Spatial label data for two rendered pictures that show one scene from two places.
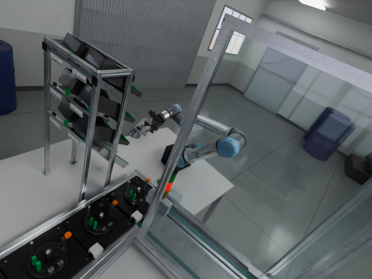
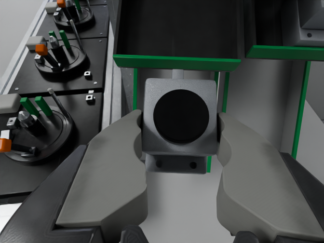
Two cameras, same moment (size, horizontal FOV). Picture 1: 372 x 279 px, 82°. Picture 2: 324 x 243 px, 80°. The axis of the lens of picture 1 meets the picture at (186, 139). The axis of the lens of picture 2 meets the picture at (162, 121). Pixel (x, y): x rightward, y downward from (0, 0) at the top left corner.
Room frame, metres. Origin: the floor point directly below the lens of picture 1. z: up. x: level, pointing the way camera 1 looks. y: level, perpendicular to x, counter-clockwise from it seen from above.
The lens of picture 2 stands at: (1.18, 0.26, 1.33)
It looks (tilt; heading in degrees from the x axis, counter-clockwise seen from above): 54 degrees down; 152
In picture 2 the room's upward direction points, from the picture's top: straight up
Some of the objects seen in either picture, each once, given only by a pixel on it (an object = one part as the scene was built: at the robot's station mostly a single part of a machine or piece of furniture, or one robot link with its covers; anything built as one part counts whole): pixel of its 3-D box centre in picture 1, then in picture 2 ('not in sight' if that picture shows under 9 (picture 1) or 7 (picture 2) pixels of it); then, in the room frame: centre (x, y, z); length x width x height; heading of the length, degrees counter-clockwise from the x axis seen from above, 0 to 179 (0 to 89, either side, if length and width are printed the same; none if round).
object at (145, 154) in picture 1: (171, 165); not in sight; (1.42, 0.03, 0.84); 0.90 x 0.70 x 0.03; 59
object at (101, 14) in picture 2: (48, 255); (71, 8); (0.39, 0.32, 1.01); 0.24 x 0.24 x 0.13; 69
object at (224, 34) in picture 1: (171, 164); not in sight; (0.65, 0.01, 1.46); 0.03 x 0.03 x 1.00; 69
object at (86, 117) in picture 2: (135, 197); (44, 138); (0.86, 0.14, 0.96); 0.24 x 0.24 x 0.02; 69
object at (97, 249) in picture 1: (101, 217); (57, 49); (0.62, 0.23, 1.01); 0.24 x 0.24 x 0.13; 69
